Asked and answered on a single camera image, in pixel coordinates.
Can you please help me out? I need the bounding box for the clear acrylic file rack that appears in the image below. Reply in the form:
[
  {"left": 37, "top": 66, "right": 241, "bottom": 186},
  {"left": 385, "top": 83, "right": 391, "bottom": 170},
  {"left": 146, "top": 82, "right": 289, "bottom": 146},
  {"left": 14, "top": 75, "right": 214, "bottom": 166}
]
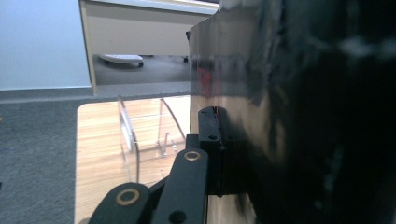
[{"left": 117, "top": 95, "right": 191, "bottom": 185}]

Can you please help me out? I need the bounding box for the white panel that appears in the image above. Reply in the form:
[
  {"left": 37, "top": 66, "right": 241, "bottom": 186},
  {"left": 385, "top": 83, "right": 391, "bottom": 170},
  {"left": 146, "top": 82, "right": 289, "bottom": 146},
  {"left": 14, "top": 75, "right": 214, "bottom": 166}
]
[{"left": 0, "top": 0, "right": 92, "bottom": 91}]

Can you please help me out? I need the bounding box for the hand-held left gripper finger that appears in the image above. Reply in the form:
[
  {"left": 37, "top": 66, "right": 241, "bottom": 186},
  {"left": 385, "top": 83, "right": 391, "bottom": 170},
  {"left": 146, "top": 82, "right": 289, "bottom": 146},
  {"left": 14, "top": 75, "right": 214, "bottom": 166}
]
[{"left": 186, "top": 105, "right": 226, "bottom": 198}]

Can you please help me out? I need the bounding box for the beige wooden desk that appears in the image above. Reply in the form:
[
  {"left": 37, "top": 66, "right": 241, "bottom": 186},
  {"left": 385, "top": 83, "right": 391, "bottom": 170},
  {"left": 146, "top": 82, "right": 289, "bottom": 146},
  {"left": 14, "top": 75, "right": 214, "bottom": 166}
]
[{"left": 78, "top": 0, "right": 220, "bottom": 97}]

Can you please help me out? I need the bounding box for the magazine with portrait cover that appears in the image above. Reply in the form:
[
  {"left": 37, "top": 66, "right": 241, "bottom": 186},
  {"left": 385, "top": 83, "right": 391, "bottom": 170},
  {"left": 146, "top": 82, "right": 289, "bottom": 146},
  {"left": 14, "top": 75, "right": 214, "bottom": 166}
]
[{"left": 187, "top": 0, "right": 396, "bottom": 224}]

